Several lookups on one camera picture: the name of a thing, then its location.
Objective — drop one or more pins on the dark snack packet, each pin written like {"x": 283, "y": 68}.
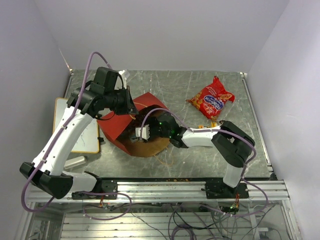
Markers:
{"x": 133, "y": 138}

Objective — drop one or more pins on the silver whiteboard eraser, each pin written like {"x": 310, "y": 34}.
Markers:
{"x": 75, "y": 162}

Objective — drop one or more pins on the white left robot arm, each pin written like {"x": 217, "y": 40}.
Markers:
{"x": 108, "y": 90}

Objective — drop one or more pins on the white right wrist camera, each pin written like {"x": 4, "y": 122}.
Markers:
{"x": 143, "y": 133}

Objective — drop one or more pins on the small whiteboard yellow frame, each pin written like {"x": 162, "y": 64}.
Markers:
{"x": 88, "y": 141}

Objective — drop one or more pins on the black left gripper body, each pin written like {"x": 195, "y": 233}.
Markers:
{"x": 122, "y": 105}

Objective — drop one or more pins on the aluminium front frame rail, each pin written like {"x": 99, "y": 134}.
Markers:
{"x": 169, "y": 192}

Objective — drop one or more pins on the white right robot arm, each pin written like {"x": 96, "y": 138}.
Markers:
{"x": 232, "y": 143}

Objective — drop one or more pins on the red paper bag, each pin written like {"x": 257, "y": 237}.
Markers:
{"x": 118, "y": 128}

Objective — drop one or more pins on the aluminium table edge rail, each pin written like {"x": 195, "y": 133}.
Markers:
{"x": 243, "y": 76}

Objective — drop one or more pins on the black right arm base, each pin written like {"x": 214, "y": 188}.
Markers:
{"x": 219, "y": 190}

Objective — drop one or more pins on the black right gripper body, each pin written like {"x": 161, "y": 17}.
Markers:
{"x": 155, "y": 130}

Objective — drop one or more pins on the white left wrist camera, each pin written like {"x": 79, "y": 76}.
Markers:
{"x": 124, "y": 73}

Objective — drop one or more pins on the red cookie snack packet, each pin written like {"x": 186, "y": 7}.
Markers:
{"x": 211, "y": 99}

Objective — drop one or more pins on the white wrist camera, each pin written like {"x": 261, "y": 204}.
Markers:
{"x": 143, "y": 133}
{"x": 124, "y": 73}

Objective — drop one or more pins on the yellow snack sachet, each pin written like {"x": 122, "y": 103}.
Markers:
{"x": 213, "y": 124}

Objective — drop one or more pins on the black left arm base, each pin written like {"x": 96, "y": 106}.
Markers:
{"x": 104, "y": 189}

